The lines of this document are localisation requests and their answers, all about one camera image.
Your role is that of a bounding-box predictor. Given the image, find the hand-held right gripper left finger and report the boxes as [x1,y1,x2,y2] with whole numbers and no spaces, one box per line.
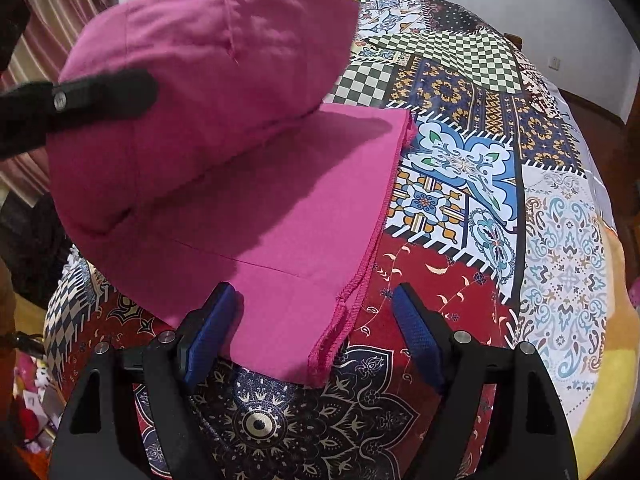
[47,282,237,480]

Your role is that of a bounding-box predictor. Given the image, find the striped brown curtain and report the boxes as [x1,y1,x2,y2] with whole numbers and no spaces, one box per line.
[0,0,119,207]

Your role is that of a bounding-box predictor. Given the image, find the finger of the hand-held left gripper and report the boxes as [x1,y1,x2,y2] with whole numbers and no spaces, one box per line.
[0,67,161,162]

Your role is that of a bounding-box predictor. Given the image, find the yellow floral bed sheet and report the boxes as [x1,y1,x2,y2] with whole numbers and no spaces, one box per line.
[570,210,640,477]

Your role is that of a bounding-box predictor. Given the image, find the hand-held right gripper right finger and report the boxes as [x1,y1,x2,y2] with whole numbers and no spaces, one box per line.
[392,282,577,480]

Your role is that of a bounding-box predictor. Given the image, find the pink pants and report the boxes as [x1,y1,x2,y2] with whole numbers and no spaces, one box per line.
[44,0,419,389]

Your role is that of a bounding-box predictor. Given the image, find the patchwork patterned blanket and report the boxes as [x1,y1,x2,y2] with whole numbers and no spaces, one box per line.
[42,0,632,480]

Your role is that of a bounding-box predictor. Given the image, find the olive green garment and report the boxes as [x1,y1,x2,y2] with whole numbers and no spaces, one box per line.
[0,194,74,307]

